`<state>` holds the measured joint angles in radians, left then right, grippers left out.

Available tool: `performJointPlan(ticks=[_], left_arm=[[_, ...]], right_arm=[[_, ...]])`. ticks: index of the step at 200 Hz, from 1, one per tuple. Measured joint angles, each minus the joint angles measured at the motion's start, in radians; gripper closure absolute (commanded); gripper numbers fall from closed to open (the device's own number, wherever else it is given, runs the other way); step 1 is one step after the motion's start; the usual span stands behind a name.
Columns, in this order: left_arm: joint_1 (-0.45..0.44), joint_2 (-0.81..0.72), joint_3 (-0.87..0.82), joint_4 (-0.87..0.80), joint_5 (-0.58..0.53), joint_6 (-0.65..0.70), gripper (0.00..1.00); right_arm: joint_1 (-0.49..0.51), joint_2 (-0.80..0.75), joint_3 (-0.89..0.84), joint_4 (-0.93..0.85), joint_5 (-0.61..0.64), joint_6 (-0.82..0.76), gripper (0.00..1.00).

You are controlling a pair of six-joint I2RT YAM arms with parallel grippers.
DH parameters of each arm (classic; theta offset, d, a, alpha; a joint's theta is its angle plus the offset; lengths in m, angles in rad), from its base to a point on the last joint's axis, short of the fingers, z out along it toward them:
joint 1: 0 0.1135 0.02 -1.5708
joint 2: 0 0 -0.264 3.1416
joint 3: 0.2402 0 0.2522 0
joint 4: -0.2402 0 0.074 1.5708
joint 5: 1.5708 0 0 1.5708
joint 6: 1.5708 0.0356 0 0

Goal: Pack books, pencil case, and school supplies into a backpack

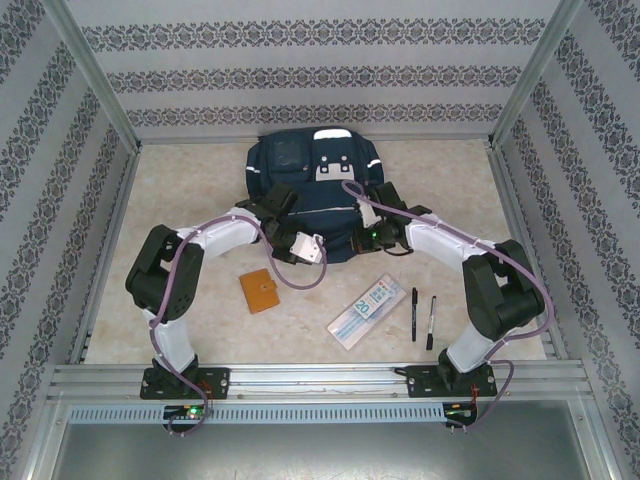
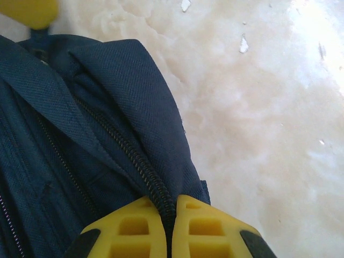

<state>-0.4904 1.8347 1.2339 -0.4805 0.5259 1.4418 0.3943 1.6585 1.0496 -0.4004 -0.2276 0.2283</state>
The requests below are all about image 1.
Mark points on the navy blue backpack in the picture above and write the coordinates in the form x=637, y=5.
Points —
x=320, y=200

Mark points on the thin black pen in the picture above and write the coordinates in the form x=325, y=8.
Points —
x=414, y=315

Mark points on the orange leather card wallet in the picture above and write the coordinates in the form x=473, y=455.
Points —
x=257, y=292

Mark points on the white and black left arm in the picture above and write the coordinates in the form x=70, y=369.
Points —
x=225, y=237

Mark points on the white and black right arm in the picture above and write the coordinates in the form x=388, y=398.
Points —
x=440, y=240

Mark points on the black marker with white band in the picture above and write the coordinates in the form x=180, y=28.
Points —
x=431, y=325

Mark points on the small lit circuit board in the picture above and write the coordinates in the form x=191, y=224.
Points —
x=460, y=411
x=192, y=411

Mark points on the grey metal sheet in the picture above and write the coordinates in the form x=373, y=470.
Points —
x=320, y=455

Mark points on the aluminium rear frame rail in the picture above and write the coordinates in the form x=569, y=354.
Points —
x=200, y=138

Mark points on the aluminium side frame rail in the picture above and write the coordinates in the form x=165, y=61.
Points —
x=124, y=190
x=506, y=190

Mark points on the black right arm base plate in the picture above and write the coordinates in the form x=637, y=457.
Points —
x=420, y=382

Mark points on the aluminium mounting rail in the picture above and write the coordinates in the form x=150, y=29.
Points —
x=310, y=375

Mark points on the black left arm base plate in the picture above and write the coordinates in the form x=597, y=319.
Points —
x=215, y=382

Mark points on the aluminium frame post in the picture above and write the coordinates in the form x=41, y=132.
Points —
x=537, y=70
x=90, y=70

